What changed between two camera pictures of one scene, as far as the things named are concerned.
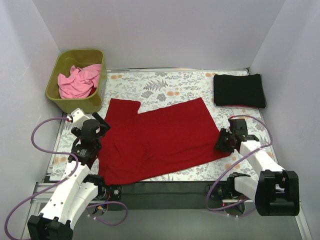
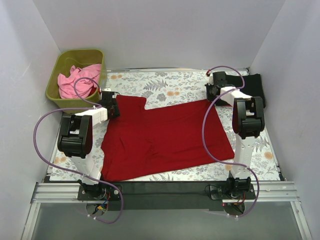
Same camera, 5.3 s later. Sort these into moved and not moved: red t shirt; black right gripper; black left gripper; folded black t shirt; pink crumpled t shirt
Moved: black right gripper; black left gripper
Not moved: pink crumpled t shirt; folded black t shirt; red t shirt
